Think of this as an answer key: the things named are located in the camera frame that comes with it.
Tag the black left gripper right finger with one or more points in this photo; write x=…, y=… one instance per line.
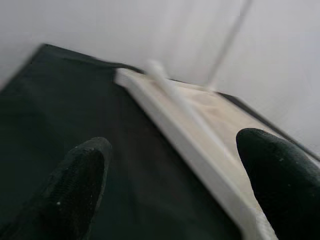
x=287, y=190

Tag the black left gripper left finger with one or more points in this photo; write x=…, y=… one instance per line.
x=67, y=195

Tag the black tablecloth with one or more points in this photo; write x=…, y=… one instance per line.
x=75, y=112

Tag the white plastic table top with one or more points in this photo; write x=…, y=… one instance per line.
x=190, y=160

